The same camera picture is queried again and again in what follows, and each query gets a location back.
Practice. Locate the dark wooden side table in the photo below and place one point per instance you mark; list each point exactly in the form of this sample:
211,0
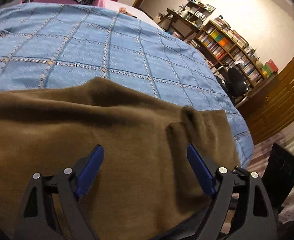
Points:
177,25

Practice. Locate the black office chair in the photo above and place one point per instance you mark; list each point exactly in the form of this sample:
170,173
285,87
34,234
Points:
233,83

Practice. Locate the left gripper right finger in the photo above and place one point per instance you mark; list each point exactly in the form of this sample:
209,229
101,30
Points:
253,218

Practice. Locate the brown fleece pants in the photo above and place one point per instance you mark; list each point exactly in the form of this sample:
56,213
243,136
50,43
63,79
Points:
145,185

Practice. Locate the blue patterned bedspread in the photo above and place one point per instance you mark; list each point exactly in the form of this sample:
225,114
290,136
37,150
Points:
47,45

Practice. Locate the wooden bookshelf with books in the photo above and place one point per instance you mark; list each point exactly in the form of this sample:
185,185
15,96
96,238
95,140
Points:
224,47

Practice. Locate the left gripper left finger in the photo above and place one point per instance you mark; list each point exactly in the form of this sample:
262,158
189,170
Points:
37,217

